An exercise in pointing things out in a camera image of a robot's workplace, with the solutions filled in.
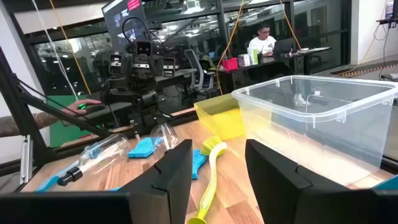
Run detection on black office desk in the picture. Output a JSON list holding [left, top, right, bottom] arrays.
[[216, 46, 333, 94]]

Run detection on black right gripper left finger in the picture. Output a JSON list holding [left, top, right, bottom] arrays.
[[119, 139, 194, 224]]

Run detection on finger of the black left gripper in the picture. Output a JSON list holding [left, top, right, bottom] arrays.
[[109, 54, 123, 76], [162, 57, 177, 78]]

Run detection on clear plastic bin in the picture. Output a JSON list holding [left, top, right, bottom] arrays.
[[231, 75, 398, 188]]

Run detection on person's forearm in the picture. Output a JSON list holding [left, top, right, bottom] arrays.
[[0, 111, 68, 138]]

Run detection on person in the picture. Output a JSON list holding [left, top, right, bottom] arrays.
[[248, 24, 278, 57]]

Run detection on teal plastic bin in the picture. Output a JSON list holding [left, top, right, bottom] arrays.
[[372, 174, 398, 191]]

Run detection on orange hanging cable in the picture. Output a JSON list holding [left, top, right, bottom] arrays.
[[215, 0, 246, 96], [49, 0, 92, 96], [278, 0, 303, 50]]

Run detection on person's hand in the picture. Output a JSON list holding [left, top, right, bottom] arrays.
[[63, 98, 103, 117]]

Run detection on yellow plastic bin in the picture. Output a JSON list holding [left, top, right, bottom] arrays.
[[193, 93, 247, 141]]

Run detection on blue dish brush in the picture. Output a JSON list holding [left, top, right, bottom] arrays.
[[34, 142, 103, 193]]

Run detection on black camera mast frame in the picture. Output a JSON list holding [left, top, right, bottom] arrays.
[[0, 46, 114, 169]]

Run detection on black computer mouse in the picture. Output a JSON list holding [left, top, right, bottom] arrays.
[[76, 103, 107, 115]]

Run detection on white containers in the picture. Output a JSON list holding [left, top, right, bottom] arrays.
[[237, 48, 259, 68]]

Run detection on dark computer monitor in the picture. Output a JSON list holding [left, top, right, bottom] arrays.
[[101, 0, 150, 54]]

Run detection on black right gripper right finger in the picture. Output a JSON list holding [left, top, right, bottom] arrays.
[[244, 139, 377, 224]]

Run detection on red box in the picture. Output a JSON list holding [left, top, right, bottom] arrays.
[[221, 57, 239, 72]]

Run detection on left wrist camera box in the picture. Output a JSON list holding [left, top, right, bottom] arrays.
[[135, 39, 154, 58]]

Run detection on dark laptop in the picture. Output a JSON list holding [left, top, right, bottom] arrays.
[[272, 37, 295, 57]]

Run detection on white hanging cable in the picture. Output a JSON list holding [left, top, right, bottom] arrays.
[[30, 0, 79, 102]]

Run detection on green board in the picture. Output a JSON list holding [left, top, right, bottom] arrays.
[[46, 94, 103, 149]]

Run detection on clear pump bottle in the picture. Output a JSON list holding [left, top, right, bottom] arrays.
[[149, 123, 180, 156], [57, 133, 132, 187]]

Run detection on dark keyboard desk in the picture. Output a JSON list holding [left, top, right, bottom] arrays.
[[60, 101, 137, 129]]

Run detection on grey office chair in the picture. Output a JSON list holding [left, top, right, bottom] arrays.
[[183, 49, 217, 94]]

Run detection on silver aluminium extrusion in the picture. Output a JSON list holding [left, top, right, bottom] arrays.
[[19, 134, 34, 185]]

